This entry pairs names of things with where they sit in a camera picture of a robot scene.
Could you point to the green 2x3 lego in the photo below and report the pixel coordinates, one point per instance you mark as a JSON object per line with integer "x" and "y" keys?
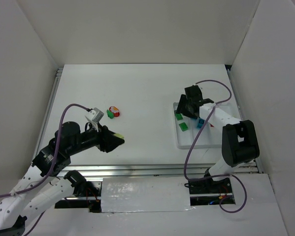
{"x": 178, "y": 116}
{"x": 183, "y": 126}

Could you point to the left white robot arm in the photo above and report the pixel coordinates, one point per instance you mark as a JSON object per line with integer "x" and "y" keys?
{"x": 27, "y": 200}

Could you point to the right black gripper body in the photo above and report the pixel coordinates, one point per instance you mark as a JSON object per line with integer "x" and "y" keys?
{"x": 189, "y": 108}

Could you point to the blue rounded lego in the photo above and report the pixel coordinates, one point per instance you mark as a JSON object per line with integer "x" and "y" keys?
{"x": 200, "y": 123}

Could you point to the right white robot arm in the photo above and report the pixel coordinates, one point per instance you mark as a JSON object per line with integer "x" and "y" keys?
{"x": 239, "y": 139}

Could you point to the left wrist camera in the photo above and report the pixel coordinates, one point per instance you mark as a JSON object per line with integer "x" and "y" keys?
{"x": 93, "y": 117}

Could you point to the silver foil cover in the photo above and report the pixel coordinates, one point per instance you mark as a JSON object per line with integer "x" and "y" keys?
{"x": 144, "y": 194}

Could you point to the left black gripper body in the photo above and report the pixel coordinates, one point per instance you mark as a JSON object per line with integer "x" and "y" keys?
{"x": 104, "y": 138}

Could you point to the aluminium frame rail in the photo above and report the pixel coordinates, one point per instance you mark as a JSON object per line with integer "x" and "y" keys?
{"x": 148, "y": 170}

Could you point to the pale yellow lego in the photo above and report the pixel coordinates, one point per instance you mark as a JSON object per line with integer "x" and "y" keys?
{"x": 118, "y": 135}

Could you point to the green small lego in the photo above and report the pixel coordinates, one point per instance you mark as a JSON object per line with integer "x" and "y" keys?
{"x": 110, "y": 114}

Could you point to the red flower lego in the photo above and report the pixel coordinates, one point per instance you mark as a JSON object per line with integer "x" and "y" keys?
{"x": 115, "y": 111}

